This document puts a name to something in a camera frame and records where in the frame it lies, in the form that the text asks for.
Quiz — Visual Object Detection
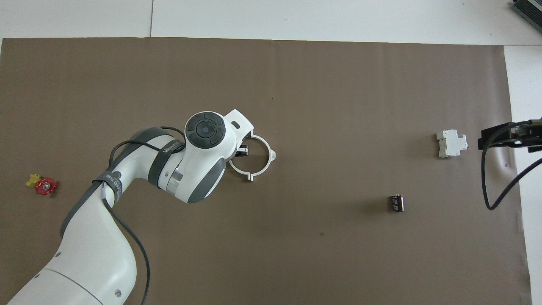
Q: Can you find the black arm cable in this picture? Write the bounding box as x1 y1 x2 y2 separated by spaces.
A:
102 126 187 305
481 121 542 211

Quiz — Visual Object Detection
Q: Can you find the white circuit breaker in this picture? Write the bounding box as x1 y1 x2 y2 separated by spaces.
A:
436 129 468 158

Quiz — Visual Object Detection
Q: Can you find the brown paper mat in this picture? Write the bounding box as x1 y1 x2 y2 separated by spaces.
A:
0 37 533 305

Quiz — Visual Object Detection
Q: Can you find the white half-ring pipe clamp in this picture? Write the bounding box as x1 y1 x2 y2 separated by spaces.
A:
250 130 277 182
228 130 254 182

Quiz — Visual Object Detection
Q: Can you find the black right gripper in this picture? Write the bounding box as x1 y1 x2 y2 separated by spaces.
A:
477 118 542 153

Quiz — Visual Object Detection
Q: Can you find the grey ribbed device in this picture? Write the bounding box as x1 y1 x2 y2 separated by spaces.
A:
510 0 542 22

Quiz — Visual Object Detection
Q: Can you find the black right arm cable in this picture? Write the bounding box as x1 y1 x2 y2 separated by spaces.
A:
481 121 542 211

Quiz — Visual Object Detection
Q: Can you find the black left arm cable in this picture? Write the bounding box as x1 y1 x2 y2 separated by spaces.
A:
102 126 187 305

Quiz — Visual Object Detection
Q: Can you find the red-handled brass valve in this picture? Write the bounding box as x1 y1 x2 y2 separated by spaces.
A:
26 173 57 196

